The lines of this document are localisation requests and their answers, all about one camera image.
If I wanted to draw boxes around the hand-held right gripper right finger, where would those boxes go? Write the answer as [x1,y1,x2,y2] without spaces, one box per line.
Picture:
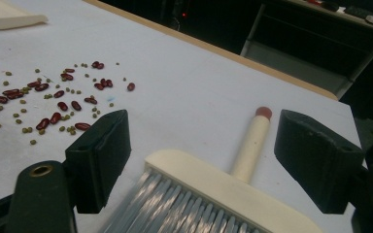
[273,109,366,215]

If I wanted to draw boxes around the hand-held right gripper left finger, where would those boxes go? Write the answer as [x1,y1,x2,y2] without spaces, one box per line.
[64,109,132,215]

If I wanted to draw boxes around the cream hand brush grey bristles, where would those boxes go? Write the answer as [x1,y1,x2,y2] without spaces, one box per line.
[99,106,324,233]

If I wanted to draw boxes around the scattered red kidney beans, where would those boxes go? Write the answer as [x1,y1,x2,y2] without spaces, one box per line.
[0,60,136,132]

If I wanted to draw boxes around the scattered green mung beans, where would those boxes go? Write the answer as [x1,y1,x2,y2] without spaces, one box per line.
[0,61,128,146]

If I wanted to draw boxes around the dark keyboard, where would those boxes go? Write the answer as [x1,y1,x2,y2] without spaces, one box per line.
[343,4,373,21]

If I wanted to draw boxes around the cream plastic dustpan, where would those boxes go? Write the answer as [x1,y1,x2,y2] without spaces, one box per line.
[0,0,50,31]

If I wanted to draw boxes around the grey metal desk frame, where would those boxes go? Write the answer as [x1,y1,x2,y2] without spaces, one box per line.
[240,0,373,100]

